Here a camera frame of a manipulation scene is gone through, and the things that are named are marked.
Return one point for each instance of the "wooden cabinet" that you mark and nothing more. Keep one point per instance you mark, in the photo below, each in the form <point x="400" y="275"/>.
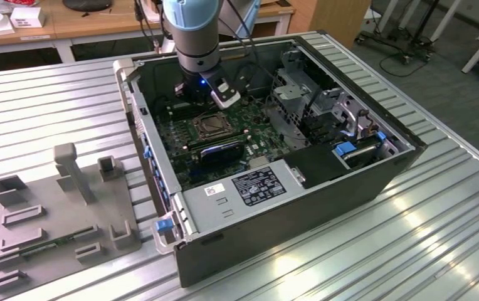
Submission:
<point x="334" y="19"/>

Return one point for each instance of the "blue case latch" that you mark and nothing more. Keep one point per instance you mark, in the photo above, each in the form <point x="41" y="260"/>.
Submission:
<point x="162" y="226"/>

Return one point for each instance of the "black round base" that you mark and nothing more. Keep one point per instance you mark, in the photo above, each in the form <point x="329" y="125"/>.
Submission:
<point x="86" y="3"/>

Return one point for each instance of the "small blue clip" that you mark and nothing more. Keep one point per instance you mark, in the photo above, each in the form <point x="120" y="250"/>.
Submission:
<point x="380" y="136"/>

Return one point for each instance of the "small grey wrist camera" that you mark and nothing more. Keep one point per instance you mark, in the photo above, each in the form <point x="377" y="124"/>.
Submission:
<point x="178" y="88"/>

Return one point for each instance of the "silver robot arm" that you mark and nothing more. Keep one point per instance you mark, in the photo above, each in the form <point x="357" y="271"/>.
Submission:
<point x="194" y="51"/>

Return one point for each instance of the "green motherboard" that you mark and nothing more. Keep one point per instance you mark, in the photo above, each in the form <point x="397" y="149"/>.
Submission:
<point x="266" y="142"/>

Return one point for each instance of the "silver perforated drive cage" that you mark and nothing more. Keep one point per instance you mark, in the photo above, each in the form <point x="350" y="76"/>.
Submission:
<point x="289" y="91"/>

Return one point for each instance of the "white cardboard box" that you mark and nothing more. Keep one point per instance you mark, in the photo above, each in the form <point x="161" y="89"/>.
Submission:
<point x="25" y="17"/>

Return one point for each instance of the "black graphics card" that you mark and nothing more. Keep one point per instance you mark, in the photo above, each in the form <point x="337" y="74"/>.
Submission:
<point x="222" y="155"/>

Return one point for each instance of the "white desk frame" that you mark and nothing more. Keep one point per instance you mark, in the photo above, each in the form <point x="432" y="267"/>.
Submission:
<point x="474" y="62"/>

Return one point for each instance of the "black wheeled stand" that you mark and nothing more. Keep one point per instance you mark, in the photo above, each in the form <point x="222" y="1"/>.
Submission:
<point x="418" y="42"/>

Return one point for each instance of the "pale blue teach pendant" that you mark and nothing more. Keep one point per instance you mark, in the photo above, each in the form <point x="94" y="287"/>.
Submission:
<point x="252" y="15"/>

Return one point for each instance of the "wooden desk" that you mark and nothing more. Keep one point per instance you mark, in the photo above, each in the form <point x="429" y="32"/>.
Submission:
<point x="96" y="22"/>

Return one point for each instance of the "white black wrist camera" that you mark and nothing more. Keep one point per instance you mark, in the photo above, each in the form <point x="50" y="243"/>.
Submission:
<point x="224" y="94"/>

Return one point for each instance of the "blue slot retainer bar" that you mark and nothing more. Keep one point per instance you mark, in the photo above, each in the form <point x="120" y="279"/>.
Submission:
<point x="145" y="153"/>

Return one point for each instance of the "silver topped CPU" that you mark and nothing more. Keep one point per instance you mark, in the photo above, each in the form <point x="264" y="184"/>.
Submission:
<point x="213" y="123"/>

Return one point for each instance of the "blue drive carrier latch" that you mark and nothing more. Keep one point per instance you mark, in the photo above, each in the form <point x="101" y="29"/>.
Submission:
<point x="344" y="148"/>

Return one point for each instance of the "CPU socket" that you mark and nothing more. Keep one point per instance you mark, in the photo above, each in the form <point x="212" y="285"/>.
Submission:
<point x="204" y="138"/>

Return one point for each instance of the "silver disk bay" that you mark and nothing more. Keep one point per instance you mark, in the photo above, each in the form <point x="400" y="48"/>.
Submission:
<point x="349" y="113"/>

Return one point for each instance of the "black grey PC case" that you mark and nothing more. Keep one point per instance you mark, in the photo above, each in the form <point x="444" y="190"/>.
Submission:
<point x="285" y="244"/>

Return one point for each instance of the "small silver chipset heatsink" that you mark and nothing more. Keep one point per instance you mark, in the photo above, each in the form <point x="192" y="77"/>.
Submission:
<point x="260" y="161"/>

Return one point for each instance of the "green RAM stick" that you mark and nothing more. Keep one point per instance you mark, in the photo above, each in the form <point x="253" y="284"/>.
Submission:
<point x="48" y="246"/>

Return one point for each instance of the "red bag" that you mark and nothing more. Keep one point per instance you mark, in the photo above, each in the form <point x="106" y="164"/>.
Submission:
<point x="21" y="2"/>

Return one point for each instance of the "grey power supply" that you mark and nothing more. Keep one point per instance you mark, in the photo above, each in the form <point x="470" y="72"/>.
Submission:
<point x="213" y="213"/>

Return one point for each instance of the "grey parts rack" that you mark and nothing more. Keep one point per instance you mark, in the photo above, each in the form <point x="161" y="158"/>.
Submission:
<point x="54" y="260"/>

